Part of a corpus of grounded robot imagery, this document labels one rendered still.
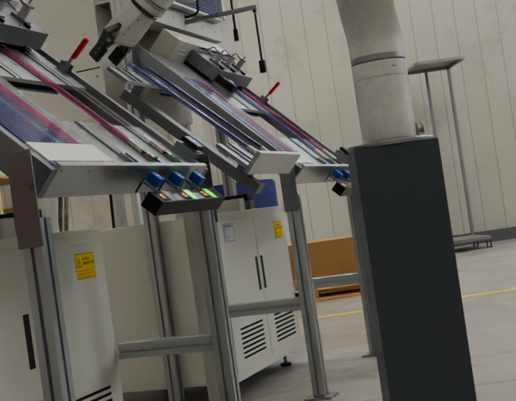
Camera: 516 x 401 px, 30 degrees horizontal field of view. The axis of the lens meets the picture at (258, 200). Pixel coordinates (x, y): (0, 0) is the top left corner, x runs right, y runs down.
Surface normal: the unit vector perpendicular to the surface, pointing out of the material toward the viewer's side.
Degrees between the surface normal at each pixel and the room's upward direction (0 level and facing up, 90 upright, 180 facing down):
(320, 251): 90
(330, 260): 90
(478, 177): 90
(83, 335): 90
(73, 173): 133
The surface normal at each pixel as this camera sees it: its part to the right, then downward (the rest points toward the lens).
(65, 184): 0.78, 0.57
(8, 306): 0.93, -0.14
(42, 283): -0.34, 0.04
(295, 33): -0.01, -0.02
